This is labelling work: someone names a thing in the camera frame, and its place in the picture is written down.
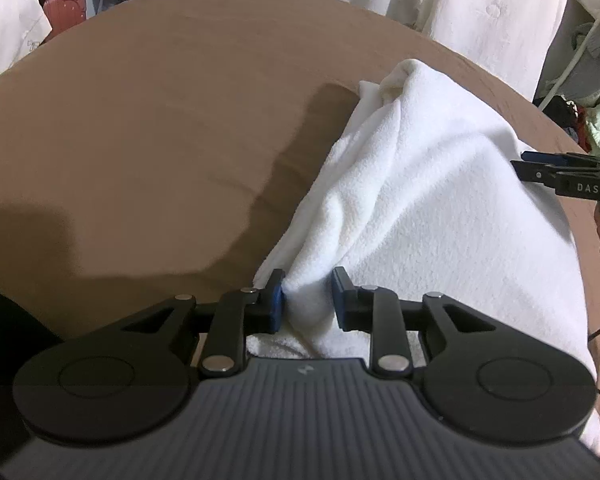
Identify black printed clothes pile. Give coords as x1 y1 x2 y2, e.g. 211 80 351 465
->
547 95 581 126

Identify red garment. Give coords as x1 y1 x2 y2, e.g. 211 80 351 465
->
567 105 591 151

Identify white rack pole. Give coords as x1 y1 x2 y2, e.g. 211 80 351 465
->
536 7 600 110

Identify red suitcase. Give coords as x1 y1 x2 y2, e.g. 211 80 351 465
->
42 0 88 43

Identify cream garment with bows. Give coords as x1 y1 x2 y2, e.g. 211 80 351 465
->
0 0 53 92

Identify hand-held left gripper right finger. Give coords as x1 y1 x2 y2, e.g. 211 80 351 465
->
331 266 513 378

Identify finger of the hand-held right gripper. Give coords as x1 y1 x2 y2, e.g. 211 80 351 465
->
510 159 561 188
521 151 581 165

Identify cream hanging blanket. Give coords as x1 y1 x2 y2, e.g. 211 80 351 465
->
295 0 571 106

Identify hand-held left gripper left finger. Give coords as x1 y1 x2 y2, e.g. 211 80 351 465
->
105 268 287 377

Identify white fleece garment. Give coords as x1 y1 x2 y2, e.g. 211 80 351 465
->
245 58 598 461

